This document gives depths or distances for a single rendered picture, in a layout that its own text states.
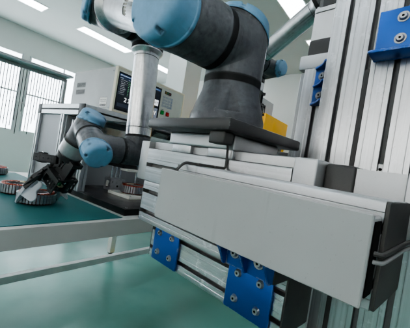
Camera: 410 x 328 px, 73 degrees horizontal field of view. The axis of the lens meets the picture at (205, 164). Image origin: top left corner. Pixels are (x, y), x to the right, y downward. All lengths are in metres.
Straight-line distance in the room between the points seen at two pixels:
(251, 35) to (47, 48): 7.65
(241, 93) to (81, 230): 0.56
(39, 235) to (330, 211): 0.68
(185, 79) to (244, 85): 4.97
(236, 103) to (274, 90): 6.54
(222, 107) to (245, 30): 0.14
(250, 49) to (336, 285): 0.42
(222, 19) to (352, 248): 0.40
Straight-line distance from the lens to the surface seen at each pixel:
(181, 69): 5.58
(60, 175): 0.92
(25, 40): 7.94
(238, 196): 0.29
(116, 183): 1.32
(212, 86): 0.54
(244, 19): 0.56
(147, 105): 0.84
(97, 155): 0.75
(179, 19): 0.46
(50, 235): 0.80
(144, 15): 0.50
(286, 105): 6.82
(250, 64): 0.55
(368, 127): 0.57
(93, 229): 0.85
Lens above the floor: 0.96
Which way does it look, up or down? level
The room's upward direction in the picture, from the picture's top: 9 degrees clockwise
